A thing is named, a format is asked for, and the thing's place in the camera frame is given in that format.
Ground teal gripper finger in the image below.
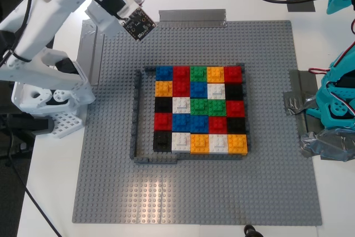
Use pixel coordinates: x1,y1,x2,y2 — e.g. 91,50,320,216
326,0,353,15

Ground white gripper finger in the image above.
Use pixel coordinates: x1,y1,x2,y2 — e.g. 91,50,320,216
84,2,124,37

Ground blue Lego cube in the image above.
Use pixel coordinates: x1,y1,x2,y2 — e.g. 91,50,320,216
190,114,210,134
190,81,209,99
155,66,174,81
171,113,191,133

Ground orange Lego cube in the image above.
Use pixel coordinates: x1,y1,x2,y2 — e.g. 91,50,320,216
154,80,174,98
206,66,225,84
190,133,210,155
227,133,249,156

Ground black Lego cube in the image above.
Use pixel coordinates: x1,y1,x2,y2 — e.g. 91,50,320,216
152,130,173,153
154,96,173,114
225,83,244,101
226,117,247,135

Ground green Lego cube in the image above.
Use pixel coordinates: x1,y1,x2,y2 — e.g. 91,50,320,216
190,65,208,83
190,98,209,116
207,99,227,118

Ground white Lego cube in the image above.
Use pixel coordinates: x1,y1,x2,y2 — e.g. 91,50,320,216
207,83,226,100
171,97,191,115
209,133,229,154
171,132,191,154

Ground long silver tape strip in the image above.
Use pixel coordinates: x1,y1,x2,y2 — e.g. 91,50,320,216
76,19,106,87

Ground dark grey tape patch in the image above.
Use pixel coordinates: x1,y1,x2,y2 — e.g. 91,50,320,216
286,0,316,13

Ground dark grey tape strip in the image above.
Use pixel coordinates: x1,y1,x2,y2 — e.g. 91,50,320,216
288,69,317,135

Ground ribbed grey tape strip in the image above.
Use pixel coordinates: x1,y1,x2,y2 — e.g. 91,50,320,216
158,8,228,29

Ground wrinkled grey tape strip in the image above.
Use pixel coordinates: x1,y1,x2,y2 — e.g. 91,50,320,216
282,91,317,118

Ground black table clamp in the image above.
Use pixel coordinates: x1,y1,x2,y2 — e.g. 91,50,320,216
0,113,55,139

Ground crumpled silver tape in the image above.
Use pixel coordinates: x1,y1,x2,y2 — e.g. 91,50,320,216
298,128,355,163

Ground grey Lego baseplate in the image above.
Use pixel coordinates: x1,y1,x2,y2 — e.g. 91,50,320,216
72,19,323,226

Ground black round knob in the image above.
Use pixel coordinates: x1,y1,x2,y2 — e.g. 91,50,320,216
243,224,264,237

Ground black camera circuit board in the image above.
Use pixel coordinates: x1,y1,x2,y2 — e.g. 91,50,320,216
121,7,158,43

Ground dark grey Lego frame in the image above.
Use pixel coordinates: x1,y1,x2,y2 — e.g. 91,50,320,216
129,63,252,165

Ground black cable of white arm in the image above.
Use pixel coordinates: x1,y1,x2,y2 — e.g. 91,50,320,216
0,0,125,237

